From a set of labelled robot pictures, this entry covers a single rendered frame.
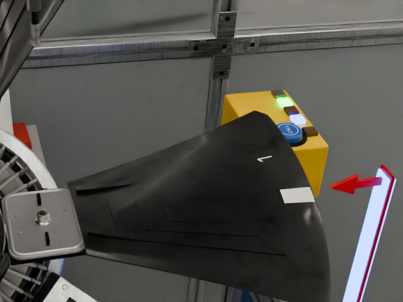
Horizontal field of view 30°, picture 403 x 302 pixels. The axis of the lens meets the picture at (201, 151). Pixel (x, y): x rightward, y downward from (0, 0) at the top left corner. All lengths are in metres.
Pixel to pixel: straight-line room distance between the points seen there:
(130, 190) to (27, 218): 0.10
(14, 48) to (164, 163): 0.19
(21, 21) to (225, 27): 0.82
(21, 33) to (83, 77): 0.77
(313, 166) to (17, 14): 0.52
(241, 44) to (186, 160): 0.76
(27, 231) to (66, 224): 0.03
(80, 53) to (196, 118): 0.29
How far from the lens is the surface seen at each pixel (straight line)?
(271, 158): 0.76
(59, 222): 0.69
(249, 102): 1.10
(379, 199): 0.80
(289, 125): 1.04
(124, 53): 1.42
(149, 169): 0.73
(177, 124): 1.53
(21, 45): 0.66
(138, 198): 0.70
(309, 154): 1.03
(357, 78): 1.65
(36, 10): 0.58
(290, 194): 0.73
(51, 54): 1.39
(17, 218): 0.69
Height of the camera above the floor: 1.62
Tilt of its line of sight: 34 degrees down
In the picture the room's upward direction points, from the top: 6 degrees clockwise
